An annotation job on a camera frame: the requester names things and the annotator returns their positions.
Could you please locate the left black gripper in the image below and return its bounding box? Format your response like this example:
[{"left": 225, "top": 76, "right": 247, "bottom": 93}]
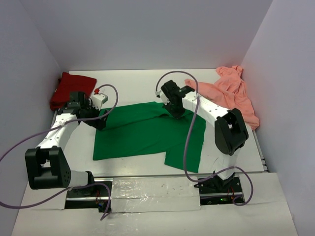
[{"left": 82, "top": 99, "right": 109, "bottom": 130}]

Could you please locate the green t-shirt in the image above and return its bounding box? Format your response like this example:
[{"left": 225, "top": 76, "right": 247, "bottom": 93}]
[{"left": 93, "top": 102, "right": 206, "bottom": 173}]

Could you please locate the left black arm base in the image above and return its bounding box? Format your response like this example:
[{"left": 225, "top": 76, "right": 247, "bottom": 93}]
[{"left": 64, "top": 185, "right": 111, "bottom": 213}]

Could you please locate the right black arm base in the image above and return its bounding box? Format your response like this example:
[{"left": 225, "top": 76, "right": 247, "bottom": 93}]
[{"left": 194, "top": 175, "right": 245, "bottom": 206}]

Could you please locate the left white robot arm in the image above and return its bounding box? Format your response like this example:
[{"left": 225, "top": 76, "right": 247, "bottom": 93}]
[{"left": 25, "top": 91, "right": 108, "bottom": 196}]

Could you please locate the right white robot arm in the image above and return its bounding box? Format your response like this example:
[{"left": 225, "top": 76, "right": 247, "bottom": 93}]
[{"left": 155, "top": 80, "right": 249, "bottom": 192}]

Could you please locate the red folded t-shirt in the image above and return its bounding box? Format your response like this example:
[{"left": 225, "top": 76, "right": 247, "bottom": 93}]
[{"left": 50, "top": 72, "right": 97, "bottom": 111}]

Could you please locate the salmon pink t-shirt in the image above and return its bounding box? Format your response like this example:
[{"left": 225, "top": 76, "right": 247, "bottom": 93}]
[{"left": 185, "top": 65, "right": 260, "bottom": 130}]

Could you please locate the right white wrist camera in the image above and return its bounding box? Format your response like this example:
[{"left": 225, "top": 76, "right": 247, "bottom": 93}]
[{"left": 155, "top": 90, "right": 170, "bottom": 105}]

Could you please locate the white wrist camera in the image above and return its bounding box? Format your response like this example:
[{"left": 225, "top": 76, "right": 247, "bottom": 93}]
[
  {"left": 155, "top": 90, "right": 170, "bottom": 105},
  {"left": 91, "top": 88, "right": 108, "bottom": 110}
]

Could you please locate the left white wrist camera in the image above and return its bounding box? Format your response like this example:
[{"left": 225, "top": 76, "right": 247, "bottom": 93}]
[{"left": 91, "top": 88, "right": 108, "bottom": 110}]

